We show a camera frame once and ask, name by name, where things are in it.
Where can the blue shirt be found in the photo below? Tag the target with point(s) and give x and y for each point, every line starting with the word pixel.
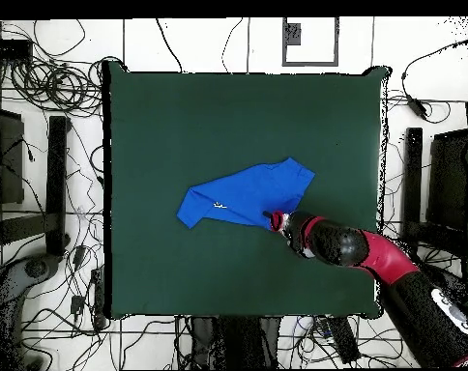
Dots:
pixel 253 189

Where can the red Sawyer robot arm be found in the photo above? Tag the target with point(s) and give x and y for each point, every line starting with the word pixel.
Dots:
pixel 385 259

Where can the flat black box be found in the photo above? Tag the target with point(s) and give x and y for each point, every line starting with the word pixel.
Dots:
pixel 7 48

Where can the dark green table cloth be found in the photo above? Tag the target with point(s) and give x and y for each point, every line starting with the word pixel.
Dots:
pixel 218 116

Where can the black power strip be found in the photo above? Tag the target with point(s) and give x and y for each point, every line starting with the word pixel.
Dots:
pixel 344 340
pixel 98 297

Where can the black equipment box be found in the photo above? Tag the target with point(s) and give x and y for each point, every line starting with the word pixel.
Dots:
pixel 7 162
pixel 448 181

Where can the black power adapter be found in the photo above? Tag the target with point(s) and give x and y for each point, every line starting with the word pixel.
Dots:
pixel 416 106

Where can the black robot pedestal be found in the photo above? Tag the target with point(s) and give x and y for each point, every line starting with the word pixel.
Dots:
pixel 238 340

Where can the grey square floor frame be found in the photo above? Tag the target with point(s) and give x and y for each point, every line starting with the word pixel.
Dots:
pixel 310 63

